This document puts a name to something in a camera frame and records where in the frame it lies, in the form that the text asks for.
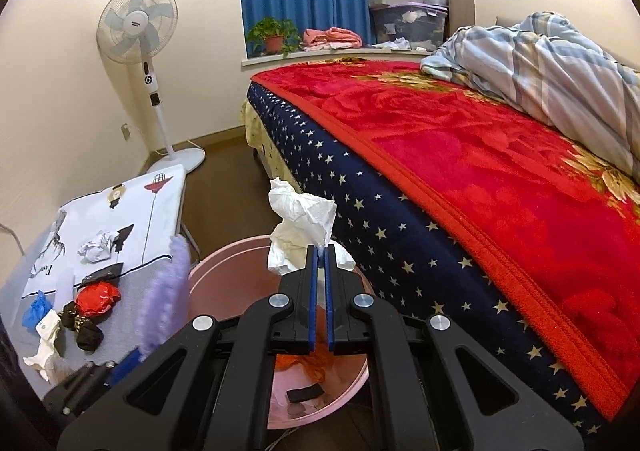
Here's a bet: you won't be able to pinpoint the blue plastic shoe cover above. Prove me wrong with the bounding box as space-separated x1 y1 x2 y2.
22 291 53 331

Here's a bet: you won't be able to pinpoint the black elastic strap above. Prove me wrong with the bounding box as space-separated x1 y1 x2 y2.
285 381 324 405

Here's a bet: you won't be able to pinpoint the black snack wrapper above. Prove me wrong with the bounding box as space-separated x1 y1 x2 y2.
78 263 124 289

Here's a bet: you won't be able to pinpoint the orange plastic bag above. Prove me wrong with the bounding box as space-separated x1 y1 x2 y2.
276 349 335 383

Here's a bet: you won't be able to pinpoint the white paper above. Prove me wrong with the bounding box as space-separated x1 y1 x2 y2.
77 230 119 263

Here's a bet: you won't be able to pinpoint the white tissue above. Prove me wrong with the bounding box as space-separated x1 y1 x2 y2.
267 178 356 275

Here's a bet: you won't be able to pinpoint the red foil wrapper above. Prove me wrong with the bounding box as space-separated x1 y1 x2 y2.
75 281 120 319

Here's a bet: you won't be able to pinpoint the pink trash bin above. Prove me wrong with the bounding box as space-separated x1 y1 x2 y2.
189 235 369 429

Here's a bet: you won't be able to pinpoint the navy star bedsheet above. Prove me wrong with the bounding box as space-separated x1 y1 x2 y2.
247 82 608 449

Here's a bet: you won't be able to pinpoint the grey white printed tablecloth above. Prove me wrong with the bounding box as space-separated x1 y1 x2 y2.
0 162 188 401

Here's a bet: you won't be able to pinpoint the red floral blanket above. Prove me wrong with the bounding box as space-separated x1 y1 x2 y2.
250 59 639 421

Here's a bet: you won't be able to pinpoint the yellow star bed skirt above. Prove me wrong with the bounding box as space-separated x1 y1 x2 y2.
241 100 300 192

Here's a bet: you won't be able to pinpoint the striped grey blue duvet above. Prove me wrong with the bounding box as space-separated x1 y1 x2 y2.
420 12 639 178

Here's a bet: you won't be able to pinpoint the potted green plant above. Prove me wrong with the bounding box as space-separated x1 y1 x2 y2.
245 16 302 56

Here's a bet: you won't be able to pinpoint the white standing fan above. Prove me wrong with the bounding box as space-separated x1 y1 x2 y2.
96 0 206 174

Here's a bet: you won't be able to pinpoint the dark plastic storage bin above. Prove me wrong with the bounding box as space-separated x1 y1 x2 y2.
370 2 448 49

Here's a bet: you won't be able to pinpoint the pink folded clothes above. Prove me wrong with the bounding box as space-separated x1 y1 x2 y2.
303 27 362 50

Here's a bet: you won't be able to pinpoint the grey wall cable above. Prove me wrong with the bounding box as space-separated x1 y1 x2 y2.
0 222 26 257

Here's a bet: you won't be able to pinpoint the wall power outlet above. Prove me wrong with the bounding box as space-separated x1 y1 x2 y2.
120 122 131 141

